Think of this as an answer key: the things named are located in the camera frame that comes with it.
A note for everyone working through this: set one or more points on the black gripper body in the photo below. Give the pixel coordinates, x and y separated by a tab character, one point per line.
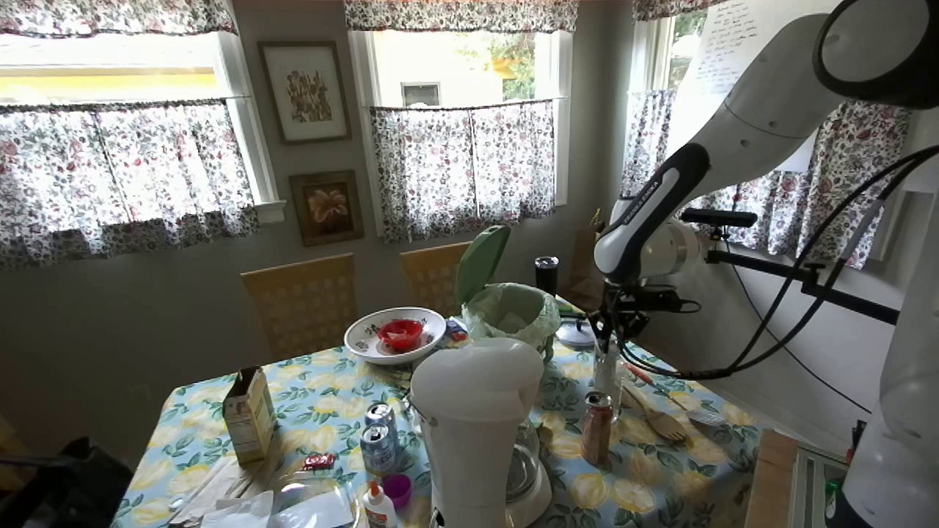
622	302

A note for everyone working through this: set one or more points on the black stereo camera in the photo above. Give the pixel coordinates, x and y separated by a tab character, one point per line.
721	218

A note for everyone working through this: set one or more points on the clear plastic bag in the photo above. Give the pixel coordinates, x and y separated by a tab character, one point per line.
282	510

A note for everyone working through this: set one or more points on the dark framed flower picture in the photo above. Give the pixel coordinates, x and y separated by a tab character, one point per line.
326	208

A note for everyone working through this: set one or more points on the black bag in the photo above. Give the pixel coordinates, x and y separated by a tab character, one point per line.
59	488

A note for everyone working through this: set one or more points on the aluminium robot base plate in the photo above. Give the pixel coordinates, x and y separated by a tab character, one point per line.
816	494

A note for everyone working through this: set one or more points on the white written board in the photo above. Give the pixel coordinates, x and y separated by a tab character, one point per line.
724	49

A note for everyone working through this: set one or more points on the brown spice bottle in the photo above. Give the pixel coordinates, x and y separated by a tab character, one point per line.
599	435

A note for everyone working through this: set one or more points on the red food piece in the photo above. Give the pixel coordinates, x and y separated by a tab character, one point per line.
404	335

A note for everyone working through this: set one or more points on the white plate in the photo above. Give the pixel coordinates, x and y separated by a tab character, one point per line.
368	346

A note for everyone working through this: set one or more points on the purple cup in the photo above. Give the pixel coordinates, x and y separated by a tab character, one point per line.
398	492

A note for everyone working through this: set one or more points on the wooden chair back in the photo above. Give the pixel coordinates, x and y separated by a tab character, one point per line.
297	306

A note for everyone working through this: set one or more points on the white framed flower picture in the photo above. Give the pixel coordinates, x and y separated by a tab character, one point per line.
305	92

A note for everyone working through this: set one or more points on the yellow floral tablecloth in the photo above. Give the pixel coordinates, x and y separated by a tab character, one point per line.
324	392

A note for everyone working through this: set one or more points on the silver pot lid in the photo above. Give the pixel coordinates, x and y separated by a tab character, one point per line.
577	335

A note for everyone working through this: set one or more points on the green bin lid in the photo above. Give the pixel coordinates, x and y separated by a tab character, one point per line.
484	260

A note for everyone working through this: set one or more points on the glass coffee carafe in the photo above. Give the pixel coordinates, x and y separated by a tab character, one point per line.
520	472

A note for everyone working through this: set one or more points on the floral window valance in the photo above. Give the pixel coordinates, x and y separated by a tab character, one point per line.
458	13
119	17
665	7

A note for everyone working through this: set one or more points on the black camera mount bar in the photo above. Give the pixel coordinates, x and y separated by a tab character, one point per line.
860	306

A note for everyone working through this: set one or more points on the floral cafe curtain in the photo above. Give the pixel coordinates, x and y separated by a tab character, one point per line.
646	149
465	167
119	178

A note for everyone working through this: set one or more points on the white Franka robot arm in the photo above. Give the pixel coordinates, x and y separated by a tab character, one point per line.
765	108

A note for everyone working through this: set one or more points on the clear plastic water bottle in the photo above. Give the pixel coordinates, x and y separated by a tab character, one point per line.
608	376

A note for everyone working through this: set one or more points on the small red wrapper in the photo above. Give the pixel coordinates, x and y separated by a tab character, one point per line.
322	463

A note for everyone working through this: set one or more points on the white glue bottle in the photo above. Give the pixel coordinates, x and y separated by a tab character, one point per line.
379	510

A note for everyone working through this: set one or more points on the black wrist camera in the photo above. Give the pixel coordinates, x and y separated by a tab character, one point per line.
674	302

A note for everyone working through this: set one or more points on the yellow lattice chair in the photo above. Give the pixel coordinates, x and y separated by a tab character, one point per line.
429	281

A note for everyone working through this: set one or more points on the black cup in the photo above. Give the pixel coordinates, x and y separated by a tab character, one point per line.
547	275

